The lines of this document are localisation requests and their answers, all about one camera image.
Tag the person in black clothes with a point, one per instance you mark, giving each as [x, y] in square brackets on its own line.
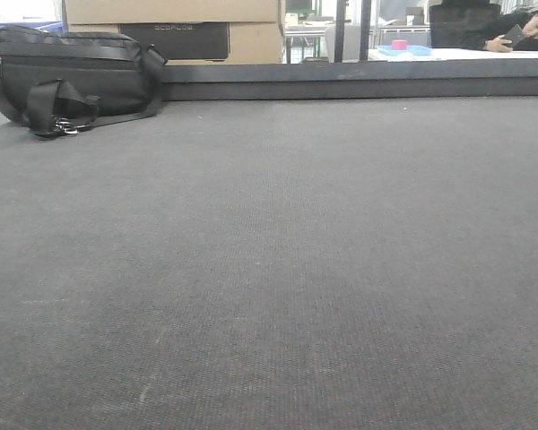
[492, 35]

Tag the large cardboard box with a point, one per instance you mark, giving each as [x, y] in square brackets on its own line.
[190, 32]

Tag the black fabric shoulder bag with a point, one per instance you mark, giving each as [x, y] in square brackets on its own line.
[63, 83]

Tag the black vertical post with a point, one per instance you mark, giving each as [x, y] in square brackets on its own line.
[339, 30]
[365, 17]

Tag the black conveyor side rail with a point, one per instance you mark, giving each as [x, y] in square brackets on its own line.
[367, 80]

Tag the blue shallow tray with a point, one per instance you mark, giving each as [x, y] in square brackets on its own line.
[415, 50]

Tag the pink cup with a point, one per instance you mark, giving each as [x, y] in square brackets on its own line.
[399, 44]

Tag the white table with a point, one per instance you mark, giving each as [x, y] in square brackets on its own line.
[445, 54]

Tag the dark smartphone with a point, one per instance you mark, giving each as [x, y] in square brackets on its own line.
[515, 35]

